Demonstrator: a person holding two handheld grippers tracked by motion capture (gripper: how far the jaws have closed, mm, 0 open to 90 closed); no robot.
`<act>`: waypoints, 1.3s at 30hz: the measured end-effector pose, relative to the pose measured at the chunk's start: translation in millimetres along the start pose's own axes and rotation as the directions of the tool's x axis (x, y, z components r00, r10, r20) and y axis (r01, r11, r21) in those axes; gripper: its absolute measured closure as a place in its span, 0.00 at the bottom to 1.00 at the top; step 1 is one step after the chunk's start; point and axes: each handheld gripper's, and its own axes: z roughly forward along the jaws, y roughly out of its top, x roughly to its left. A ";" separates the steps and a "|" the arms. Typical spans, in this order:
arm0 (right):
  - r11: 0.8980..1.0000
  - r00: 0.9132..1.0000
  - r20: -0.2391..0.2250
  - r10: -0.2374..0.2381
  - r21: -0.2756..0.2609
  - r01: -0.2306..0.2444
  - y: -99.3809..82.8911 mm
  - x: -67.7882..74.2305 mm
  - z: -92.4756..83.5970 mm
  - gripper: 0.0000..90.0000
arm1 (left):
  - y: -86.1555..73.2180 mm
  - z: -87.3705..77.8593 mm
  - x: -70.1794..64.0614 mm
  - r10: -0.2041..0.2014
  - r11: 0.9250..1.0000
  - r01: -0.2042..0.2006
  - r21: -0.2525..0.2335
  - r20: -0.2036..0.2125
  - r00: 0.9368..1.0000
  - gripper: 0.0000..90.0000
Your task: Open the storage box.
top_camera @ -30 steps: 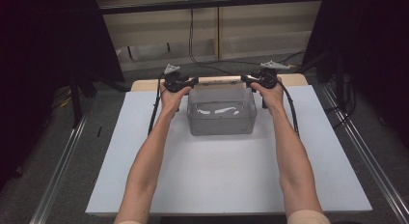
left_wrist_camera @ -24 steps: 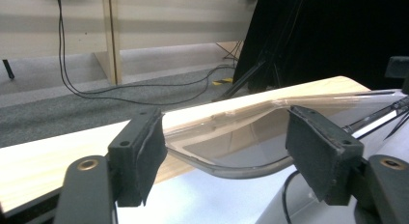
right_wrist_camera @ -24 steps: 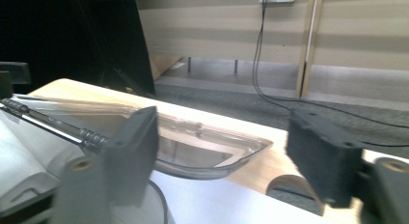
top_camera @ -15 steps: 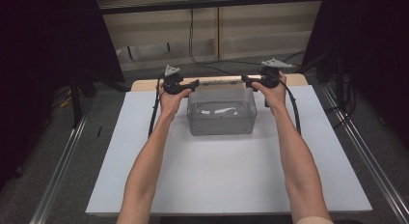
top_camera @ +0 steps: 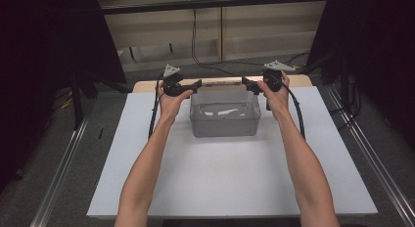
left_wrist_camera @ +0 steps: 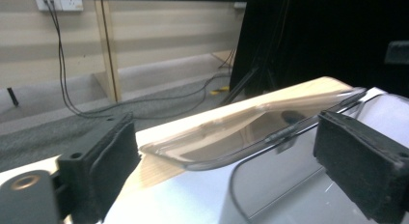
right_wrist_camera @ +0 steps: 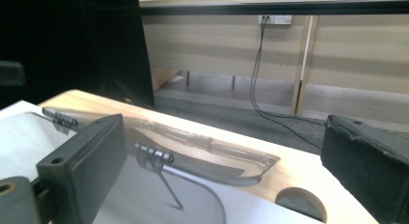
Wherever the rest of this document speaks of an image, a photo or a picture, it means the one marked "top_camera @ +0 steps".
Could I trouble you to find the black floor cables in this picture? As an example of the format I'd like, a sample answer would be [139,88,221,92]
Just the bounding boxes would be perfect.
[328,74,362,131]

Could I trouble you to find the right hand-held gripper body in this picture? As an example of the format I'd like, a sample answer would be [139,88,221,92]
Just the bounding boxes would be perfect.
[262,60,297,93]

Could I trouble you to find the black metal stand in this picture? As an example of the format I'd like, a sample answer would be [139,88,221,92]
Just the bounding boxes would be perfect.
[69,69,132,131]

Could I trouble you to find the yellow floor tape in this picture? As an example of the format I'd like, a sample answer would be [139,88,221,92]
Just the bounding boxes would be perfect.
[60,89,74,111]

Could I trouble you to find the clear plastic box lid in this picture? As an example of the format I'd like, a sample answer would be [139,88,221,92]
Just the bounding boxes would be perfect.
[197,77,246,88]

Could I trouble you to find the white table cover sheet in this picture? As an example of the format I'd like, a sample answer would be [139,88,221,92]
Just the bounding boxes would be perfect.
[86,85,379,219]

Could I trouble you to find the black horizontal bar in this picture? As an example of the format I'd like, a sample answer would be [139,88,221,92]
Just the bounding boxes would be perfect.
[100,0,328,16]

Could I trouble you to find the right hand-held gripper cable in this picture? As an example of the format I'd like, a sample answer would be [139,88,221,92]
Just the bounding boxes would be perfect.
[281,82,307,141]

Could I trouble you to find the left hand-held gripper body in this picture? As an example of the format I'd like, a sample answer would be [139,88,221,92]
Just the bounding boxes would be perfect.
[161,64,186,98]

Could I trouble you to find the person's left hand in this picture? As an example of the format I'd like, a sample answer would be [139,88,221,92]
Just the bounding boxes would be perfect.
[158,80,194,123]

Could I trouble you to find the aluminium floor rail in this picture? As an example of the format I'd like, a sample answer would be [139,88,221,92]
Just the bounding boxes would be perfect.
[325,84,415,227]
[29,99,96,227]

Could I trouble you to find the black curtain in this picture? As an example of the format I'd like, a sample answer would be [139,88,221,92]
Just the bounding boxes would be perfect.
[306,0,415,151]
[0,0,128,193]

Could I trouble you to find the black wall cable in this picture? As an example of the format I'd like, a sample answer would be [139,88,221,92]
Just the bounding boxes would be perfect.
[191,7,311,76]

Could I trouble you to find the hand-held gripper cable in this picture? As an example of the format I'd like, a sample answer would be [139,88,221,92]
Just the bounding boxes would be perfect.
[148,77,164,141]
[281,82,307,141]

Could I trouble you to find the person's right hand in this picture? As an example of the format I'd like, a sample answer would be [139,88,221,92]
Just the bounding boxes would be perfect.
[257,70,291,118]

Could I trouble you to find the left hand-held gripper cable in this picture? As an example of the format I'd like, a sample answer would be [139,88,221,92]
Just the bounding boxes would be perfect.
[148,77,164,141]

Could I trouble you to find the clear grey plastic storage box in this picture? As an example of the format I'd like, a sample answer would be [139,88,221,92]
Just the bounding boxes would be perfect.
[189,87,262,138]

